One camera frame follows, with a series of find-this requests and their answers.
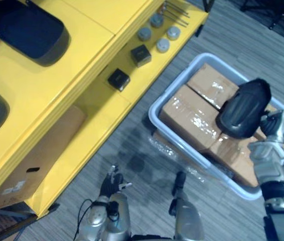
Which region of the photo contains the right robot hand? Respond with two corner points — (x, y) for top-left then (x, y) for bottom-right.
(259, 109), (282, 138)

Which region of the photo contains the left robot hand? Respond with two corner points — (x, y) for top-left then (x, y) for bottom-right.
(98, 164), (133, 199)

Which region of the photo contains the yellow metal shelf unit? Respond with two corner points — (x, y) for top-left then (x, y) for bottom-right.
(0, 0), (209, 218)

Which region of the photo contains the clear plastic wrap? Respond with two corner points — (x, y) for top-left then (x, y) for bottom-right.
(149, 132), (209, 182)

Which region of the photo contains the large brown cardboard box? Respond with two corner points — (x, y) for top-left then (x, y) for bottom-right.
(0, 104), (87, 212)

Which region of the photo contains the grey plastic bin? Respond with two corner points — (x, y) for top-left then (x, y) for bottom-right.
(148, 52), (284, 201)

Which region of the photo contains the silver robot leg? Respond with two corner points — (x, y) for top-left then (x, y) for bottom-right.
(169, 171), (206, 241)

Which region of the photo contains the small black box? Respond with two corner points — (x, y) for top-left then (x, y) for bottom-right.
(130, 45), (153, 68)
(107, 68), (131, 92)

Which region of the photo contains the grey round metal weight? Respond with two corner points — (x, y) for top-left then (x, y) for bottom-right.
(166, 25), (182, 41)
(156, 38), (171, 54)
(137, 26), (153, 42)
(150, 13), (165, 28)

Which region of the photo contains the bundle of metal rods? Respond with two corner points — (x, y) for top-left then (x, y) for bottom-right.
(160, 1), (191, 27)

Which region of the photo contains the dark metal frame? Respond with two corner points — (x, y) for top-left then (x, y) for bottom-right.
(0, 202), (60, 241)

